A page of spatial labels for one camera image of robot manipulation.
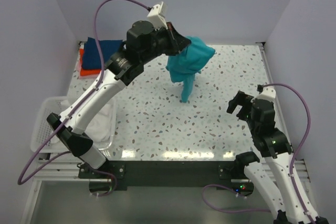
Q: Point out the folded orange t shirt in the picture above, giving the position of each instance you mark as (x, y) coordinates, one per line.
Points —
(88, 71)

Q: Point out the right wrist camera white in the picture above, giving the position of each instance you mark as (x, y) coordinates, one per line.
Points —
(266, 92)

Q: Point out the white plastic basket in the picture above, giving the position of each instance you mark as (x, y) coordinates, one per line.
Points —
(42, 131)

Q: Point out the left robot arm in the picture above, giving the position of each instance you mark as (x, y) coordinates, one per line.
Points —
(70, 125)

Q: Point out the white t shirt in basket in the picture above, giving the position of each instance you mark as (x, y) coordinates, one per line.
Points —
(102, 126)

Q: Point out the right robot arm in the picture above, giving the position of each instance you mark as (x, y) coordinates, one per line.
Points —
(284, 194)

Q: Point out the folded navy blue t shirt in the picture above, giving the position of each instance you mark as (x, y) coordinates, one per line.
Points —
(91, 58)

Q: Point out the teal t shirt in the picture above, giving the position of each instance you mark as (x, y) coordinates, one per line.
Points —
(184, 67)

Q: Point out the folded pink t shirt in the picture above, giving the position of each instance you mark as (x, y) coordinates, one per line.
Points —
(80, 68)

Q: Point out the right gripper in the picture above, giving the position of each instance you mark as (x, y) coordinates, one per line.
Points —
(241, 98)

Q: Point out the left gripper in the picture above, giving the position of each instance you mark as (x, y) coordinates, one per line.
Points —
(177, 41)

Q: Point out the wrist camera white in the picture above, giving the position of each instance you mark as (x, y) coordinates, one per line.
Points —
(266, 92)
(157, 15)

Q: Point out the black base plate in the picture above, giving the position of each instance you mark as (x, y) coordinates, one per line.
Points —
(120, 175)

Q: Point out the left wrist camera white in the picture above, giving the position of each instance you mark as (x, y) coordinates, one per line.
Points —
(157, 15)

